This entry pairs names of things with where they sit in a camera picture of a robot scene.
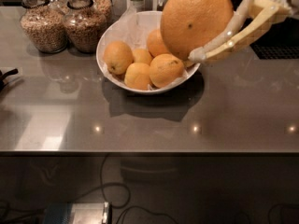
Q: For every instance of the large orange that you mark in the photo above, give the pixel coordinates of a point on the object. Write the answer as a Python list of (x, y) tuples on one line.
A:
[(189, 24)]

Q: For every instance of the front left orange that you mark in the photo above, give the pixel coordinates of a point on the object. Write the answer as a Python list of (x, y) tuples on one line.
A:
[(137, 76)]

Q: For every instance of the black handle at left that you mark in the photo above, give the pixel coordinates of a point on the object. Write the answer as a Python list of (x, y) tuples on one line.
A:
[(4, 76)]

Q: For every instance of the silver box under table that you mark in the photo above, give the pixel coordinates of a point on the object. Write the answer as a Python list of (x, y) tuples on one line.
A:
[(78, 213)]

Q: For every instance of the back glass grain jar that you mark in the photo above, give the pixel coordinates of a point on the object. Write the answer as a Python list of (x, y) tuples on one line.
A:
[(105, 7)]

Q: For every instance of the glass grain jar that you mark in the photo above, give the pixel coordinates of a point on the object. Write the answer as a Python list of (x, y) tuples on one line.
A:
[(105, 7), (43, 25), (84, 25)]

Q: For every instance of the left glass grain jar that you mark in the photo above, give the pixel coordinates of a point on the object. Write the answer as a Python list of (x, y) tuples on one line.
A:
[(43, 25)]

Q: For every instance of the black rubber mat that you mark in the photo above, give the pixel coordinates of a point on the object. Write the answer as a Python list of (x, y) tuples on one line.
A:
[(281, 42)]

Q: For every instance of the white ceramic bowl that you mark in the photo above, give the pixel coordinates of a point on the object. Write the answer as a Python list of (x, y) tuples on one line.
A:
[(133, 29)]

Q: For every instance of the middle glass grain jar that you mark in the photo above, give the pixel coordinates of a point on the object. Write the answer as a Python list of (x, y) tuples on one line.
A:
[(84, 25)]

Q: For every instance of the front right orange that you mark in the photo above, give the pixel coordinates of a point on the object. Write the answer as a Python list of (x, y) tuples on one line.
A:
[(164, 69)]

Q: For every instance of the back orange in bowl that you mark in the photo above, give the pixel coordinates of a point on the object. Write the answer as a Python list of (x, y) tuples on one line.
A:
[(155, 43)]

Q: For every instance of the white paper bowl liner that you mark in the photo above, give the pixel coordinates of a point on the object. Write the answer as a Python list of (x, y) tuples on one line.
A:
[(127, 60)]

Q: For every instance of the orange in bowl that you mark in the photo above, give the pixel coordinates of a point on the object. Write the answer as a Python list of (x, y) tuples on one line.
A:
[(118, 56), (142, 56), (155, 43)]

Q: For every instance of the yellow soft gripper finger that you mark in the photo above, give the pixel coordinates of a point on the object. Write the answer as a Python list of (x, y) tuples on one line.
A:
[(262, 15)]

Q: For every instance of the left orange in bowl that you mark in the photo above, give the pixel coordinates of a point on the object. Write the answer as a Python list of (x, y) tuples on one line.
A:
[(118, 56)]

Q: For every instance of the right orange in bowl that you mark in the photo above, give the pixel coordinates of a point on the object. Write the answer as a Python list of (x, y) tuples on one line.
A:
[(142, 56)]

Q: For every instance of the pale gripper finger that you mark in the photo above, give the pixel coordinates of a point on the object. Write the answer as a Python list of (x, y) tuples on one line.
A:
[(233, 27)]

